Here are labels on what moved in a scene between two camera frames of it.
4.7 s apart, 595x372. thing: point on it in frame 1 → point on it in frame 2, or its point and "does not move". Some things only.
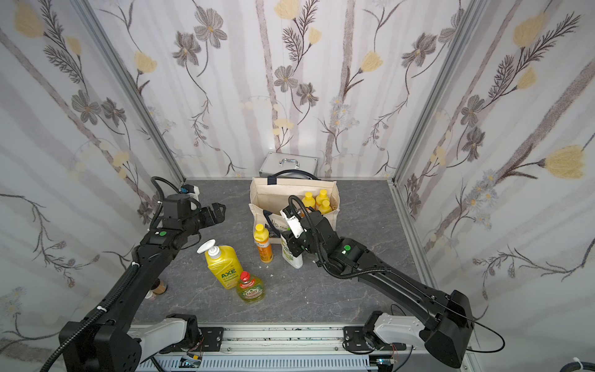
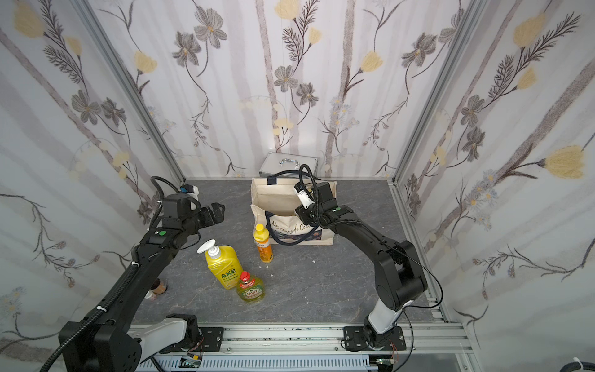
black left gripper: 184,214 does not move
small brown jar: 159,287 does not move
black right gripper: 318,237 → 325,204
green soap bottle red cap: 249,288 does not move
